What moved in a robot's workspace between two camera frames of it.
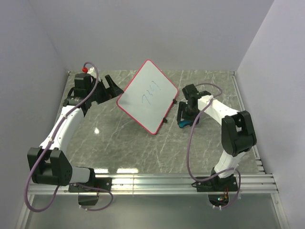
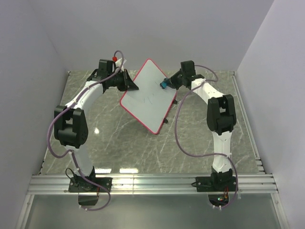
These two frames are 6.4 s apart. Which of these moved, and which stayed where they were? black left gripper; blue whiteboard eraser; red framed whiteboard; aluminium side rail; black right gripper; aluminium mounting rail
Moved: black left gripper; blue whiteboard eraser; black right gripper
Stayed: aluminium side rail; aluminium mounting rail; red framed whiteboard
